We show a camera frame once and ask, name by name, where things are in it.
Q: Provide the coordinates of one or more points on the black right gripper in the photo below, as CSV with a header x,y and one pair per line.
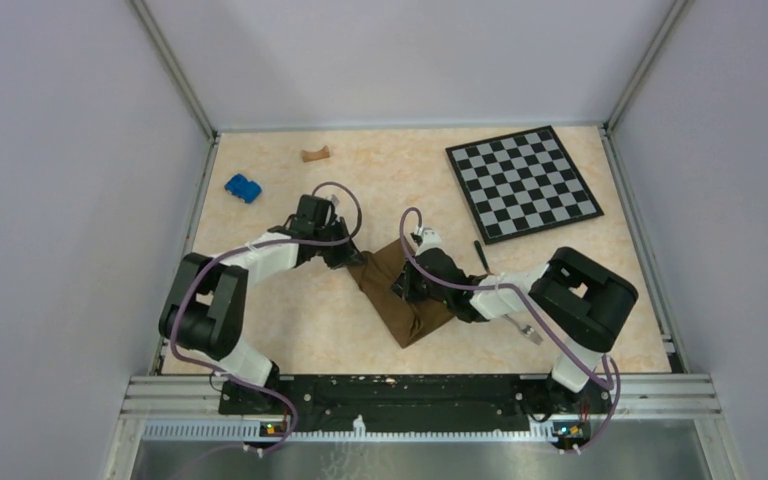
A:
x,y
404,287

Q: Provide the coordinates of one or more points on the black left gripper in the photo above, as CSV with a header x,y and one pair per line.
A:
x,y
346,256

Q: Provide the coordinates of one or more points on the brown fabric napkin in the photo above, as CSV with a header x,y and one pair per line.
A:
x,y
407,323

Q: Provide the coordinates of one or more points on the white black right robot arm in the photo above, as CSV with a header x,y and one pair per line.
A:
x,y
580,304

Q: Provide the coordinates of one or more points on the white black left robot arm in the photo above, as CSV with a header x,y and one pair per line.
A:
x,y
205,307

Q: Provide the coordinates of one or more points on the small wooden arch block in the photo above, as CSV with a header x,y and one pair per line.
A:
x,y
316,155

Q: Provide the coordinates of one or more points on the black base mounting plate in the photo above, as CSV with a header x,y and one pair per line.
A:
x,y
455,403

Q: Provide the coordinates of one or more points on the blue toy car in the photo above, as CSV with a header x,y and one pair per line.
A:
x,y
242,188

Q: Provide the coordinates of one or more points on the silver metal fork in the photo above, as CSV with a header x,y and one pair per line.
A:
x,y
526,330

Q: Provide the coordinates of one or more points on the black white checkerboard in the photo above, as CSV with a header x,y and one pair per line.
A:
x,y
521,183

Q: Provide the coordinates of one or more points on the green wooden handled knife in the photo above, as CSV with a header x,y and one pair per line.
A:
x,y
482,257

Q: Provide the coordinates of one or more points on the aluminium frame rail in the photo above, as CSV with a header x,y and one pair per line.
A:
x,y
185,407

